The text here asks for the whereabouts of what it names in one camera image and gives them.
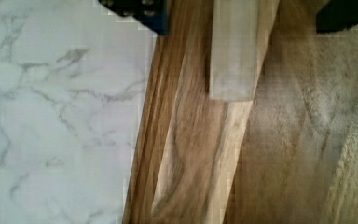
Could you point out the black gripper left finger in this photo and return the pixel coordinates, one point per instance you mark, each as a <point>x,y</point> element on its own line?
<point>153,14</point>

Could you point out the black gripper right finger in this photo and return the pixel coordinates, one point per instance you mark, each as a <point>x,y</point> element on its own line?
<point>336,16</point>

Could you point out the wooden cutting board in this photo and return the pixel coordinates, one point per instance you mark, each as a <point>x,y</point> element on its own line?
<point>289,156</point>

